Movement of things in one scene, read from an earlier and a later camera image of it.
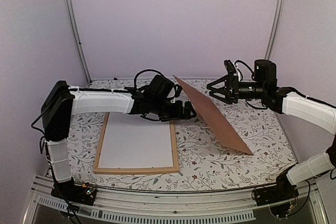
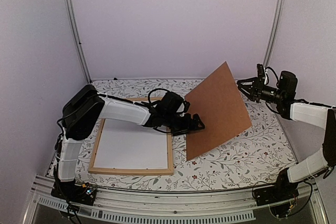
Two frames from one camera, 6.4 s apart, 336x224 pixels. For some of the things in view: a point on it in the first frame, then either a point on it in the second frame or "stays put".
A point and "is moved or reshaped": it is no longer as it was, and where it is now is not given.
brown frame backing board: x=221 y=128 is moved or reshaped
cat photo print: x=130 y=140 stays put
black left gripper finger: x=189 y=112 -> x=196 y=122
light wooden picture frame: x=174 y=169 is moved or reshaped
